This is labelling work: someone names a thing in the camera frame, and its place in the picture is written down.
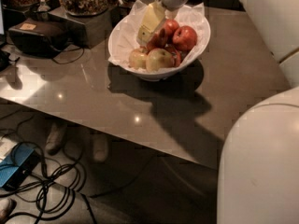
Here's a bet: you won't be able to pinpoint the black cable on table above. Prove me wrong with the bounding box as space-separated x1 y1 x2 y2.
50 45 86 65

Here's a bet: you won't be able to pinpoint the left shoe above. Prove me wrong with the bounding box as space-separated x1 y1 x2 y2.
45 122 67 155

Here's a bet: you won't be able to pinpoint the red apple back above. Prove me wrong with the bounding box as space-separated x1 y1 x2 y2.
163 19 179 41

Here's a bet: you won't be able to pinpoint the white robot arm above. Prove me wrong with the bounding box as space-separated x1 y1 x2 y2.
217 0 299 224

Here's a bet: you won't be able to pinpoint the dark box stand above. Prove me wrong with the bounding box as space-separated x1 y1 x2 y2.
49 7 112 49

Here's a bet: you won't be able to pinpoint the blue box on floor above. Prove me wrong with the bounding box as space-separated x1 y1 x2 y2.
0 143 40 191

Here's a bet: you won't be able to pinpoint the black floor cables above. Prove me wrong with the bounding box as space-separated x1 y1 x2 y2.
0 109 101 224

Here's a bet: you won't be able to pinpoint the white bowl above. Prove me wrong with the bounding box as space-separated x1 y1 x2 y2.
107 2 211 82

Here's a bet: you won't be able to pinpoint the right shoe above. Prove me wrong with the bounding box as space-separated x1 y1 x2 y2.
92 133 109 162

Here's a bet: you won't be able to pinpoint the yellow apple left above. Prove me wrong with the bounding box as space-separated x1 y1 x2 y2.
129 48 148 69

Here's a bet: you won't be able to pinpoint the black headset device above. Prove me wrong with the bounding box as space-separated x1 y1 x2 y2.
8 19 69 58

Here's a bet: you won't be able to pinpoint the metal scoop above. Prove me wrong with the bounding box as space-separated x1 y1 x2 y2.
37 0 50 12

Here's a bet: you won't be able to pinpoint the shoe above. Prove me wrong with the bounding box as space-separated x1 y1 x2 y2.
92 133 109 162
45 122 67 155

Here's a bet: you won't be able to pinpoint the white paper liner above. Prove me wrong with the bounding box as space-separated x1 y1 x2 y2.
108 0 211 81

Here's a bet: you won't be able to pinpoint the yellow green apple front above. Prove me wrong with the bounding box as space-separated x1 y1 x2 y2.
146 49 175 72

